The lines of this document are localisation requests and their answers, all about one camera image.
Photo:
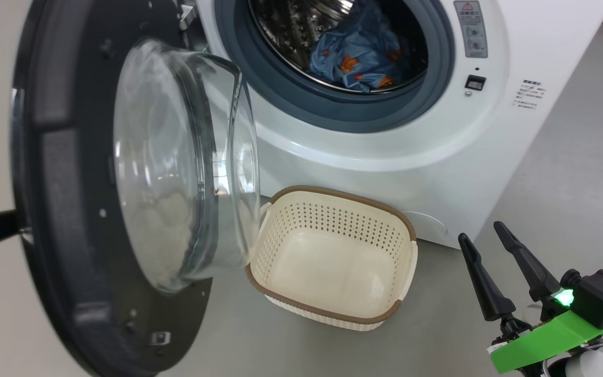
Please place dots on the dark round glass washer door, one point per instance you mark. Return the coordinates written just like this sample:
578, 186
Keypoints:
71, 157

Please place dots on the cream perforated laundry basket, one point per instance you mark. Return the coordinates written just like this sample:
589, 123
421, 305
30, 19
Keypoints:
333, 272

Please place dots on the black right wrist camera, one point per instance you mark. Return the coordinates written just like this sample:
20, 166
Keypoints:
602, 296

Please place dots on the grey warning sticker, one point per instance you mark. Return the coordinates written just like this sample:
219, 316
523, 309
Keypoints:
471, 29

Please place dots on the blue orange-print garment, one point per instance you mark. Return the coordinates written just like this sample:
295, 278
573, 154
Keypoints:
359, 52

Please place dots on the round white filter cover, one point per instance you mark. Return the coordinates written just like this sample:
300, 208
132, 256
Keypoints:
424, 226

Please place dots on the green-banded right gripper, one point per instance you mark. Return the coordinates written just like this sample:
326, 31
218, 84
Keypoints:
542, 343

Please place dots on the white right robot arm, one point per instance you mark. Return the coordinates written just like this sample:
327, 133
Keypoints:
589, 366

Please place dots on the white front-load washing machine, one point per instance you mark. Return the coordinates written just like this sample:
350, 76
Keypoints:
437, 141

